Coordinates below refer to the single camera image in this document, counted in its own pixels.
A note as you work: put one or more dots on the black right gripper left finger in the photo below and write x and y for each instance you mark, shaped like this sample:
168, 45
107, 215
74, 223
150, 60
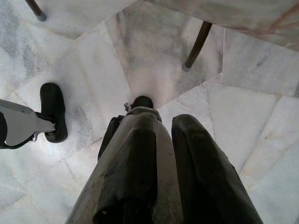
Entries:
130, 177

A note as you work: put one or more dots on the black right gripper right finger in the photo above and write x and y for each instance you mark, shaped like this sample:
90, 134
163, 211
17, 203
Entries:
205, 177

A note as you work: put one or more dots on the black robot right foot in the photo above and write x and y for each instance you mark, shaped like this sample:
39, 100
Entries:
142, 102

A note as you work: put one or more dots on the black robot foot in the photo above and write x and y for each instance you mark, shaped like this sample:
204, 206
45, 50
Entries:
142, 102
52, 102

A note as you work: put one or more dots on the black robot left foot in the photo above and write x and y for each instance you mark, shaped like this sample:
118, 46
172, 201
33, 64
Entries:
52, 102

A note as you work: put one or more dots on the brown wooden table leg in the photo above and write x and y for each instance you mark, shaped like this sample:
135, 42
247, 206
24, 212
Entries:
37, 9
198, 44

